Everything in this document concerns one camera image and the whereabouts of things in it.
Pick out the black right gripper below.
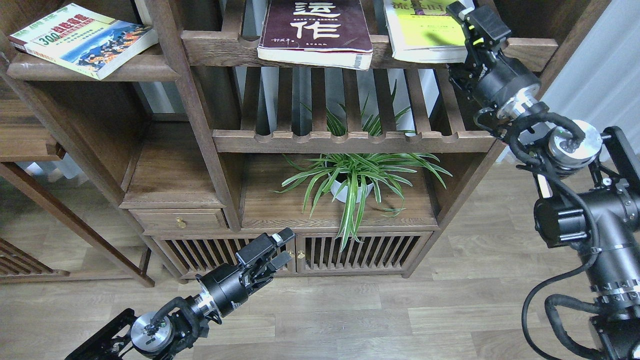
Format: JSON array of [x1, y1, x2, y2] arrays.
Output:
[[446, 1, 541, 118]]

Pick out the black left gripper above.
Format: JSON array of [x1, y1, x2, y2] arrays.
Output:
[[196, 227, 295, 318]]

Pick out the yellow green book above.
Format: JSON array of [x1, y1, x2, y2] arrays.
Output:
[[383, 0, 467, 64]]

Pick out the book with mountain cover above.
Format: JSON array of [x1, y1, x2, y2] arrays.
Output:
[[8, 3, 158, 80]]

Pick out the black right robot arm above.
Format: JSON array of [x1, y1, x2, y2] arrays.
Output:
[[446, 1, 640, 360]]

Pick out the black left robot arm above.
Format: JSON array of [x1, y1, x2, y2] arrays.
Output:
[[67, 228, 295, 360]]

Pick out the white plant pot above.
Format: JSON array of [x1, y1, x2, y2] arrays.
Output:
[[330, 173, 374, 204]]

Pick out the brass drawer knob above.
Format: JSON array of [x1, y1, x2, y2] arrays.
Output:
[[175, 217, 187, 229]]

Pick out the green spider plant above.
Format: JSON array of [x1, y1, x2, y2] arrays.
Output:
[[272, 80, 453, 252]]

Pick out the dark wooden bookshelf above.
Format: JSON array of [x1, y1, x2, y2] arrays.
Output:
[[1, 0, 504, 281]]

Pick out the white curtain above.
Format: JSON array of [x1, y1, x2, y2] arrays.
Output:
[[495, 0, 640, 167]]

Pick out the maroon book white characters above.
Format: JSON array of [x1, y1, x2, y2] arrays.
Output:
[[257, 0, 373, 71]]

